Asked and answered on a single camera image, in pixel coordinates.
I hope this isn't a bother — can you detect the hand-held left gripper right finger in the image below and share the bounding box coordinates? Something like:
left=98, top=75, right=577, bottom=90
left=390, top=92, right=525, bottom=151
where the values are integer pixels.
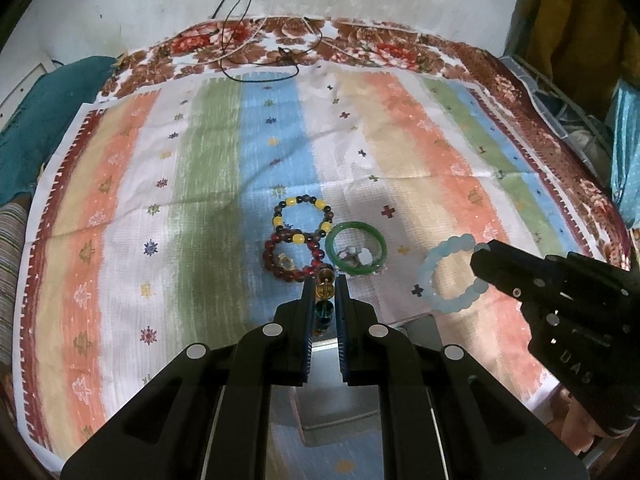
left=335, top=275, right=591, bottom=480

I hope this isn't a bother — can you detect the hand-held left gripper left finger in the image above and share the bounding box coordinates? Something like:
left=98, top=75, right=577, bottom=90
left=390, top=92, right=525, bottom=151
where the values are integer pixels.
left=60, top=277, right=317, bottom=480

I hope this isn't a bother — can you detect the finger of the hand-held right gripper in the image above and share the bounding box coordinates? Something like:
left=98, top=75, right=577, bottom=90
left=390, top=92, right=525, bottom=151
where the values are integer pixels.
left=486, top=239, right=571, bottom=281
left=470, top=252, right=540, bottom=311

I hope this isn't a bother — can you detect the amber and teal bead bracelet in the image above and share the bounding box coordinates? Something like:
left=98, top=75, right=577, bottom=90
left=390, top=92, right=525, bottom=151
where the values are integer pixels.
left=314, top=262, right=336, bottom=339

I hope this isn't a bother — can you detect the light blue bead bracelet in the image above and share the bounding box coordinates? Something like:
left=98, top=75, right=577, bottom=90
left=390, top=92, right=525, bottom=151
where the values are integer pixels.
left=416, top=235, right=493, bottom=315

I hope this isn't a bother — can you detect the yellow and dark bead bracelet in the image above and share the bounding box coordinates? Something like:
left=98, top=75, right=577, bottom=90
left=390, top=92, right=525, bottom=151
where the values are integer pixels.
left=271, top=195, right=335, bottom=241

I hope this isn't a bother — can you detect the person's right hand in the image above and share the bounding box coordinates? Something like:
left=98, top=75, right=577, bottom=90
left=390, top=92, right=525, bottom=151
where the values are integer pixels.
left=560, top=391, right=618, bottom=456

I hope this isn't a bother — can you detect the green jade bangle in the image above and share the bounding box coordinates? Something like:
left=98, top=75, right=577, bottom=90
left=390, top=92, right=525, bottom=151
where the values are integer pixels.
left=325, top=220, right=389, bottom=276

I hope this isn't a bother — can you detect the cyan cloth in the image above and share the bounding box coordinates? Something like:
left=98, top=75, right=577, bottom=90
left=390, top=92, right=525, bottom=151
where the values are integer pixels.
left=607, top=79, right=640, bottom=227

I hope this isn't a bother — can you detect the striped pastel cloth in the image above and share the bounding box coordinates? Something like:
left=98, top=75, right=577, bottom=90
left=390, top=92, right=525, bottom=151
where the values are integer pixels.
left=12, top=67, right=596, bottom=473

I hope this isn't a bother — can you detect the yellow hanging cloth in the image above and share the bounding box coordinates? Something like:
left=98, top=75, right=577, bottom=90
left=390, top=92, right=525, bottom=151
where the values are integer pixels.
left=517, top=0, right=640, bottom=92

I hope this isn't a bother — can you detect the striped grey fabric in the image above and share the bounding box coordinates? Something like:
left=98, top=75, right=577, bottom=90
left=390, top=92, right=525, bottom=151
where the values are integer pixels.
left=0, top=202, right=32, bottom=367

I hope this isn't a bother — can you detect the teal cloth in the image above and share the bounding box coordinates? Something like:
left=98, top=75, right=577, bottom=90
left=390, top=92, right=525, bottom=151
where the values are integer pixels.
left=0, top=56, right=119, bottom=206

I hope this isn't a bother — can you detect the white panel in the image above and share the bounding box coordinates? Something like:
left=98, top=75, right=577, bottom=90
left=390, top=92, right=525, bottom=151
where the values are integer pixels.
left=0, top=57, right=57, bottom=128

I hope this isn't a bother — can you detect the dark red bead bracelet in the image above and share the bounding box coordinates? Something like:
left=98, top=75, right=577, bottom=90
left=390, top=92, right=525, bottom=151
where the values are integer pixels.
left=263, top=230, right=327, bottom=280

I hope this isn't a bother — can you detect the white wire rack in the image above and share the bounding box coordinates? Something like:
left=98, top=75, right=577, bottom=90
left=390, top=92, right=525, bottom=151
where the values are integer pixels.
left=507, top=54, right=617, bottom=173

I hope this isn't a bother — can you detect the white cord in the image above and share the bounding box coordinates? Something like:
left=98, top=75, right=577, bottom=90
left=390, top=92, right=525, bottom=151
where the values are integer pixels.
left=219, top=14, right=322, bottom=68

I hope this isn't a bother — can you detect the black cable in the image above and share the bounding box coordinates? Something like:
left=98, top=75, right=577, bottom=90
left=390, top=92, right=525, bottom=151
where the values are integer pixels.
left=210, top=0, right=324, bottom=81

